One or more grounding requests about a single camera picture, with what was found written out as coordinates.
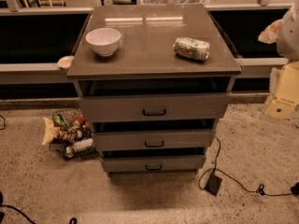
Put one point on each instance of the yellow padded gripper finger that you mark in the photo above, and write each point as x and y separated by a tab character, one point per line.
284	91

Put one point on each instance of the crushed green white can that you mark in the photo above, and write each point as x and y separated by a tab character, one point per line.
192	48

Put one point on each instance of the black floor box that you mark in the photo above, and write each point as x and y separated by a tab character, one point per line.
213	184

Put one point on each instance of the grey drawer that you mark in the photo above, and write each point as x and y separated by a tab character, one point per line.
153	139
153	107
154	164

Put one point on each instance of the grey bottom drawer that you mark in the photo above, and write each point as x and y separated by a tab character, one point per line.
154	164

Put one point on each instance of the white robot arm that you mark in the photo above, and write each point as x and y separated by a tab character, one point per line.
285	33

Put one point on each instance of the small round white dish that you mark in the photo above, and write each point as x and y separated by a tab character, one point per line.
65	62

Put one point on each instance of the red capped bottle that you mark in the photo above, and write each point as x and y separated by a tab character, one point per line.
79	121

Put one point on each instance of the yellow chip bag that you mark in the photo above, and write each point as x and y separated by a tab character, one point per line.
51	131

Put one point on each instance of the grey top drawer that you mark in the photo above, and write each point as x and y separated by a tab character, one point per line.
153	107

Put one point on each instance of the grey drawer cabinet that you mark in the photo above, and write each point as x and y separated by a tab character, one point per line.
146	64

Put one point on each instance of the black wire basket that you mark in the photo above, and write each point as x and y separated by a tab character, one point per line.
69	134

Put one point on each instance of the white ceramic bowl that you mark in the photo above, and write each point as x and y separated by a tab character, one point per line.
104	41

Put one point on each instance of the white plastic bottle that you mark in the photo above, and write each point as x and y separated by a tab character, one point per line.
83	144

